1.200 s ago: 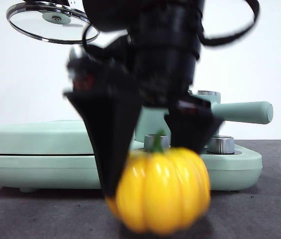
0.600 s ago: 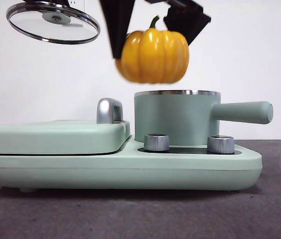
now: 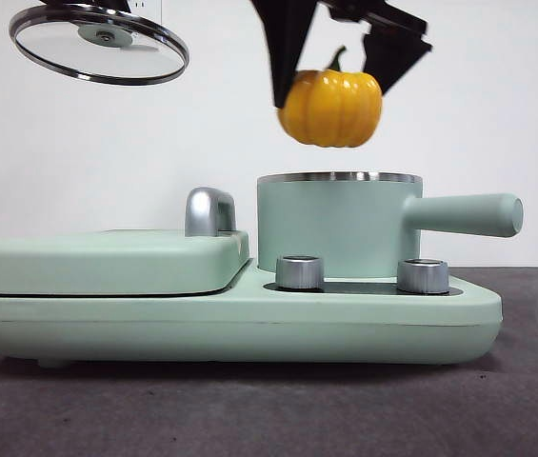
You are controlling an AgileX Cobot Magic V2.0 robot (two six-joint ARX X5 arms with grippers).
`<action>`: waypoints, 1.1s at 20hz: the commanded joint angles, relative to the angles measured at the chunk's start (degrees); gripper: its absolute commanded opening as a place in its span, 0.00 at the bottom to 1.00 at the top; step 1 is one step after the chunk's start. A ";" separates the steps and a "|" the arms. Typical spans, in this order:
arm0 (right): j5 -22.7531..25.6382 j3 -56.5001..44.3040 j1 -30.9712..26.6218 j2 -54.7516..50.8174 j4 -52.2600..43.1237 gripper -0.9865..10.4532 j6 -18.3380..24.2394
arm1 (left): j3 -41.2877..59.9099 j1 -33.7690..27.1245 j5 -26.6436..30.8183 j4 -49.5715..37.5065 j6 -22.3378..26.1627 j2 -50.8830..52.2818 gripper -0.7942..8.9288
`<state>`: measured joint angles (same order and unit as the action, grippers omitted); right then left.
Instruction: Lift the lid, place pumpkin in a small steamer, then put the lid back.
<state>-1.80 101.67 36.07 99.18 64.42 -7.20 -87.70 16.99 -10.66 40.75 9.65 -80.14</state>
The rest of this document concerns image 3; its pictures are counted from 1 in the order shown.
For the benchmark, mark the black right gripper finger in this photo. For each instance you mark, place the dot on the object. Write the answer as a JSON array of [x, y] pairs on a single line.
[[392, 52], [285, 38]]

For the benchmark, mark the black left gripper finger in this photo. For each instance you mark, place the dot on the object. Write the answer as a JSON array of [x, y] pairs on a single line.
[[78, 2], [120, 5]]

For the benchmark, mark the glass lid with mint knob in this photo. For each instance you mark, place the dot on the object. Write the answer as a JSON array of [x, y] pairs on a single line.
[[102, 34]]

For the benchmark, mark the yellow toy pumpkin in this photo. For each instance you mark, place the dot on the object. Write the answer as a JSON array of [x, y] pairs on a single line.
[[330, 109]]

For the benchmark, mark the silver control dial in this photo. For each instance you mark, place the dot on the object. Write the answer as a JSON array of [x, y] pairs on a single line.
[[422, 277], [299, 273]]

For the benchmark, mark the mint green breakfast maker base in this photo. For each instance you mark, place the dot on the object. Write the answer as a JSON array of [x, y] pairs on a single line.
[[106, 328]]

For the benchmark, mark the white wall socket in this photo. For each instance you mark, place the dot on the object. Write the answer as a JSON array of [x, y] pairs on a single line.
[[147, 7]]

